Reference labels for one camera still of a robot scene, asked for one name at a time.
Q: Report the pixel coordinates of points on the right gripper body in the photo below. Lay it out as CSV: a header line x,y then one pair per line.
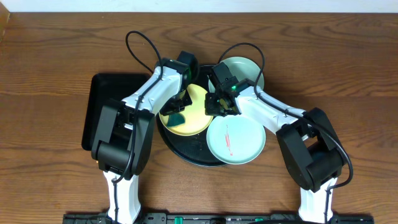
x,y
214,107

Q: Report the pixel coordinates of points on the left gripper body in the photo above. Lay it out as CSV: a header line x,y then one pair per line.
x,y
177,103

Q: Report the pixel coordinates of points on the green yellow sponge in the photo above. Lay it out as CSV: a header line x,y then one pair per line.
x,y
175,119

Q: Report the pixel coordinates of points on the yellow plate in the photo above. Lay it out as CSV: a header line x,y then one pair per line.
x,y
195,119

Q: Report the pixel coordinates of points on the light blue plate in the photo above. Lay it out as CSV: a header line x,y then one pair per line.
x,y
235,139
242,68

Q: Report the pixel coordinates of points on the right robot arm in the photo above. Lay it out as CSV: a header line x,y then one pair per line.
x,y
312,152

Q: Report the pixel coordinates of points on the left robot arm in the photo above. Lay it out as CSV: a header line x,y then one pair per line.
x,y
125,128

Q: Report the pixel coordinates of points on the black rectangular tray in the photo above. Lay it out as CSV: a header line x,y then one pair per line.
x,y
105,86

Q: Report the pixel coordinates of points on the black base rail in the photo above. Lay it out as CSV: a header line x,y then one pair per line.
x,y
166,218

